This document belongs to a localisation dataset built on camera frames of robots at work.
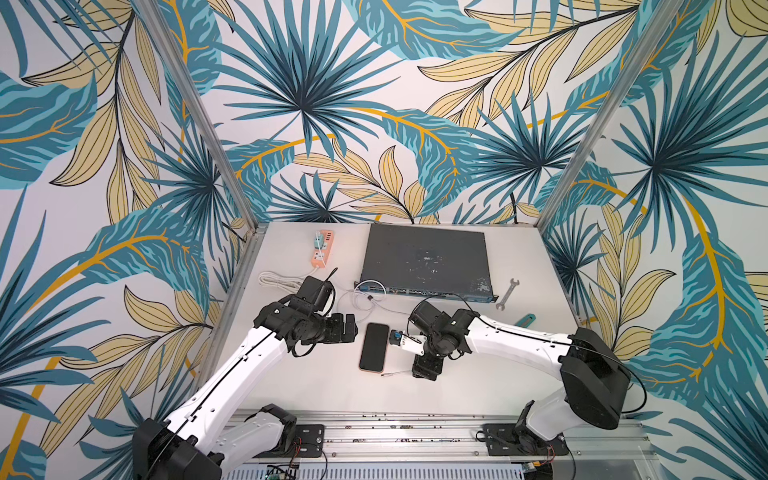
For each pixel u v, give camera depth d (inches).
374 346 34.6
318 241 44.4
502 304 38.8
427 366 28.6
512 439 28.8
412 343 28.3
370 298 38.6
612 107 33.1
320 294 23.6
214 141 36.4
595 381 16.9
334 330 26.6
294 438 27.3
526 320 37.4
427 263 40.7
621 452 28.7
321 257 43.4
